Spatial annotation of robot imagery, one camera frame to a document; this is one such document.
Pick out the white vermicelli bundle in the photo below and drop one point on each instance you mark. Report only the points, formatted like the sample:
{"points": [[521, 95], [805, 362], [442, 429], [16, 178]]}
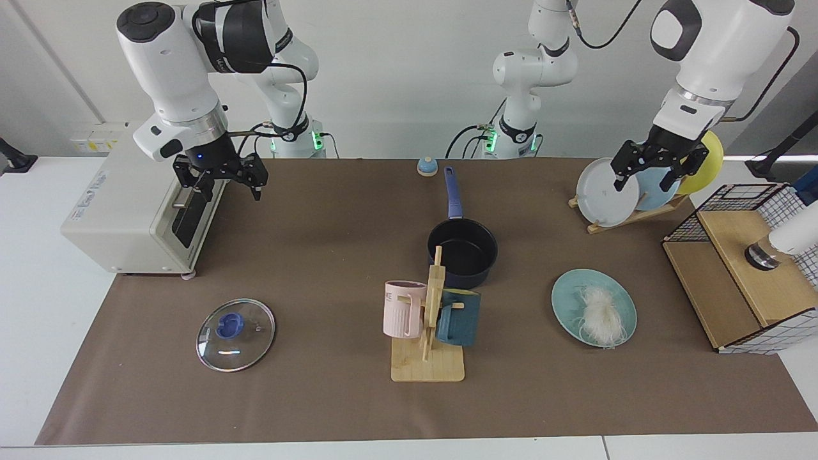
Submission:
{"points": [[601, 313]]}

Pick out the glass lid with blue knob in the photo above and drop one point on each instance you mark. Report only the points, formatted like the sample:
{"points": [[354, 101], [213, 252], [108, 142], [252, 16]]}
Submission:
{"points": [[239, 351]]}

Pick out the light blue plate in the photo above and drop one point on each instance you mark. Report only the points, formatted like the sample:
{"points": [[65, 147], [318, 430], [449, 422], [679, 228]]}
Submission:
{"points": [[648, 191]]}

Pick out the white plate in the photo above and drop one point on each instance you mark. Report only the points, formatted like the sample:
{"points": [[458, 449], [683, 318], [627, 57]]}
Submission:
{"points": [[601, 198]]}

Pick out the wooden plate rack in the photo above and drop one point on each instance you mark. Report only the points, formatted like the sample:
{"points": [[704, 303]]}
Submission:
{"points": [[632, 220]]}

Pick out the yellow plate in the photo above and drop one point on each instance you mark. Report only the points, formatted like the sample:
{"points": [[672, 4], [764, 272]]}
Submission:
{"points": [[715, 156]]}

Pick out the pale green plate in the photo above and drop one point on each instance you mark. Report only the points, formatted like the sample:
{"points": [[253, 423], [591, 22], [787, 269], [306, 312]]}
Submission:
{"points": [[565, 300]]}

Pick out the brown table cloth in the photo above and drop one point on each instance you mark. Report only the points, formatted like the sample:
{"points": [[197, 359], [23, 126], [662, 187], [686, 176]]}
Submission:
{"points": [[319, 255]]}

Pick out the pale toaster oven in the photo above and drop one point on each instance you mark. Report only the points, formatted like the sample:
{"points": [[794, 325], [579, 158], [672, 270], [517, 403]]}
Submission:
{"points": [[108, 211]]}

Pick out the black stand clamp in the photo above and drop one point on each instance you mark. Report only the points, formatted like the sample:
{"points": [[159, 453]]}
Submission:
{"points": [[776, 156], [16, 160]]}

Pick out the white cylinder with dark tip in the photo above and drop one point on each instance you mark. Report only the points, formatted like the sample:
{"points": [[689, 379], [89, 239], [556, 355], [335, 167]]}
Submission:
{"points": [[795, 235]]}

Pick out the blue box edge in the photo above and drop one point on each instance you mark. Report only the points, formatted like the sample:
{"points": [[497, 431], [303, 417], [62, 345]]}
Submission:
{"points": [[808, 185]]}

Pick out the small blue round bell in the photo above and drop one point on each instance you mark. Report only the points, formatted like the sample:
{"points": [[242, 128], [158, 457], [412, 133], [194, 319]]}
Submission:
{"points": [[427, 167]]}

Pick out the pink cup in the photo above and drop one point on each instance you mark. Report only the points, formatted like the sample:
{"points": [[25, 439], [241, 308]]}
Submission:
{"points": [[402, 313]]}

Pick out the dark teal cup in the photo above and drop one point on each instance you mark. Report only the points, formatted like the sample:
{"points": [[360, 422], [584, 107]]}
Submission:
{"points": [[463, 319]]}

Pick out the wooden cup stand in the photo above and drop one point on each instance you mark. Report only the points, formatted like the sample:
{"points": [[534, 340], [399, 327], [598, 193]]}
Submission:
{"points": [[428, 364]]}

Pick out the white wall socket strip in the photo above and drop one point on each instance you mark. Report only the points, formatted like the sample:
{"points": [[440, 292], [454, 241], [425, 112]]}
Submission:
{"points": [[96, 142]]}

